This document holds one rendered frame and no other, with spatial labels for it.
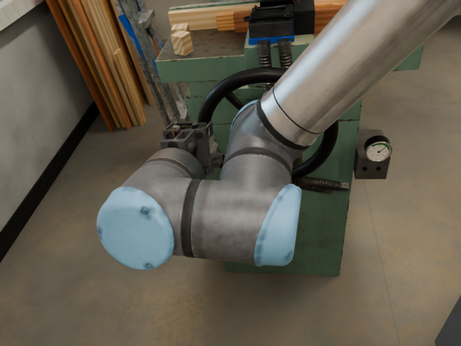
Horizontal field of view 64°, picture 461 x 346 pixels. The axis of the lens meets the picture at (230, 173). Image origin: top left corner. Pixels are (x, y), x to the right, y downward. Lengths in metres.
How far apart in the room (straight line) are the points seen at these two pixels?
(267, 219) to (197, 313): 1.10
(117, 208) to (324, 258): 1.09
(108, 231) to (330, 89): 0.28
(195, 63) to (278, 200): 0.58
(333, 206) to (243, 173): 0.79
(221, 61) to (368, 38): 0.54
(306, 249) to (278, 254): 0.97
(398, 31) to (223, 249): 0.27
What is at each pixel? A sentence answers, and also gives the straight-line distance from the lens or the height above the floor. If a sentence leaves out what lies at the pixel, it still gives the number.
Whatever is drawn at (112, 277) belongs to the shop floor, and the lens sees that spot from 1.65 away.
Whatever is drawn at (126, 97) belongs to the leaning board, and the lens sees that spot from 2.34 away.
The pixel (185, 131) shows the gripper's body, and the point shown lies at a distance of 0.58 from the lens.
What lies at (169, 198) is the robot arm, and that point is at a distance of 0.40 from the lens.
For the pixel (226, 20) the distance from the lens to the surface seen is 1.02.
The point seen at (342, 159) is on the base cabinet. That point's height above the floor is 0.58.
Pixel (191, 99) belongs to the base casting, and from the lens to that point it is 0.96.
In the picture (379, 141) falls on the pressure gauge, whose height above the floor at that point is 0.69.
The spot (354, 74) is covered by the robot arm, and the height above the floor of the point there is 1.07.
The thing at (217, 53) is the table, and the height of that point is 0.90.
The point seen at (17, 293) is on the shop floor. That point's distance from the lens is 1.82.
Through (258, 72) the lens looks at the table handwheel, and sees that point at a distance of 0.69.
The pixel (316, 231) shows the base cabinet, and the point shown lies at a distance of 1.27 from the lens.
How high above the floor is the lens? 1.27
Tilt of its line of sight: 42 degrees down
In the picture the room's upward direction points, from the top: 10 degrees counter-clockwise
